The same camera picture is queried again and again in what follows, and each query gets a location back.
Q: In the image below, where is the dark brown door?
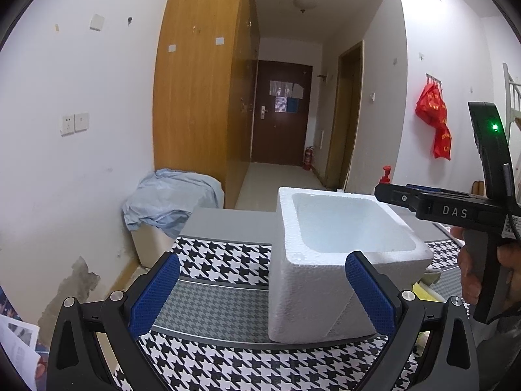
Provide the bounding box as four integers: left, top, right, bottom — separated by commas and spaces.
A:
251, 60, 313, 167

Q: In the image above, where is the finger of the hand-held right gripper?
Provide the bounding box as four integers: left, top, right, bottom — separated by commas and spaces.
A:
374, 183, 422, 213
405, 185, 485, 197

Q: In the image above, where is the light wooden side door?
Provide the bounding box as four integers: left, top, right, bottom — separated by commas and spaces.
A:
325, 41, 364, 190

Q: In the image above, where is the person's right hand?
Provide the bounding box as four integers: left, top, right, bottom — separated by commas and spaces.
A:
450, 224, 521, 315

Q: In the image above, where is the yellow foam net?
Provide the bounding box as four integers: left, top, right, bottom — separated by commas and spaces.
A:
411, 281, 439, 301

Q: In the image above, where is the printed paper sheet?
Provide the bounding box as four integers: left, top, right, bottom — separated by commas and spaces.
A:
0, 313, 42, 391

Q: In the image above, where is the red plastic bag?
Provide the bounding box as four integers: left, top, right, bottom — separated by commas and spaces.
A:
415, 82, 453, 161

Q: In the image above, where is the white metal bunk bed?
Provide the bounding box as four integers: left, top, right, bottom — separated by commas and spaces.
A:
502, 63, 521, 123

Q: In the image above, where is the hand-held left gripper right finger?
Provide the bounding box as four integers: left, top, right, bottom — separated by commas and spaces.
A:
345, 250, 479, 391

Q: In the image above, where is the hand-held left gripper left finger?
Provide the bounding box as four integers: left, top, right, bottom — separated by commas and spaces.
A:
47, 251, 182, 391

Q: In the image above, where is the light blue cloth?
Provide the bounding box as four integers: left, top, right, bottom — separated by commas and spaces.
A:
122, 168, 223, 239

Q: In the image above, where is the wooden wardrobe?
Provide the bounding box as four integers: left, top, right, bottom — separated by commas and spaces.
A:
152, 0, 261, 211

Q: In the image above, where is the white foam box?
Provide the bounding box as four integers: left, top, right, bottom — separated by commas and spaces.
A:
268, 187, 434, 344

